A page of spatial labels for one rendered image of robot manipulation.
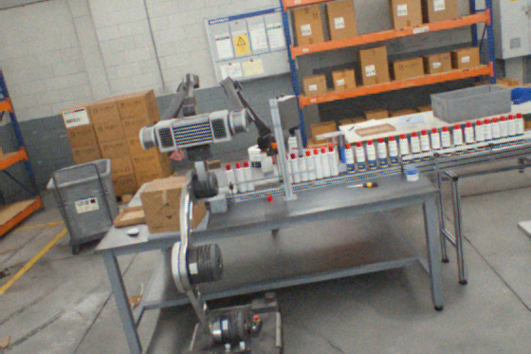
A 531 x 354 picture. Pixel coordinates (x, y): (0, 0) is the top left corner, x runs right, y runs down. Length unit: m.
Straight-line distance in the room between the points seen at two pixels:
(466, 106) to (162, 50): 4.78
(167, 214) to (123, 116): 3.69
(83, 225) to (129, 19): 3.67
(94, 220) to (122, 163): 1.47
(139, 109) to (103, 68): 1.70
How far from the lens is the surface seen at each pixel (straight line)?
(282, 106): 2.97
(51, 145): 8.63
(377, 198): 2.93
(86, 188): 5.23
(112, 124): 6.53
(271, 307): 3.08
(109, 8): 7.99
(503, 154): 3.56
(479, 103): 4.74
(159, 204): 2.91
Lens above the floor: 1.90
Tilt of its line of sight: 14 degrees down
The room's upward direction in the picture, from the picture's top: 10 degrees counter-clockwise
